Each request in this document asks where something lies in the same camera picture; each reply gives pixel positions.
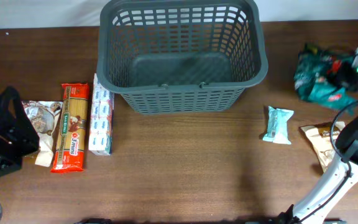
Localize green Nescafe coffee bag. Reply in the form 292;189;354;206
293;43;356;110

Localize San Remo spaghetti packet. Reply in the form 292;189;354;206
51;83;90;173

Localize beige brown snack bag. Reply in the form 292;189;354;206
300;123;335;172

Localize white Kleenex tissue multipack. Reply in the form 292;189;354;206
88;73;114;156

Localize light blue snack packet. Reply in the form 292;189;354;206
262;106;294;145

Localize grey plastic shopping basket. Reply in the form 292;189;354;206
96;0;269;114

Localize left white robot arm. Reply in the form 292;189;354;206
0;86;39;221

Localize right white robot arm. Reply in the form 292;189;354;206
273;47;358;223

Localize brown white cookie bag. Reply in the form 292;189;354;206
22;100;63;167

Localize right black cable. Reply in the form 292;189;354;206
298;99;358;223

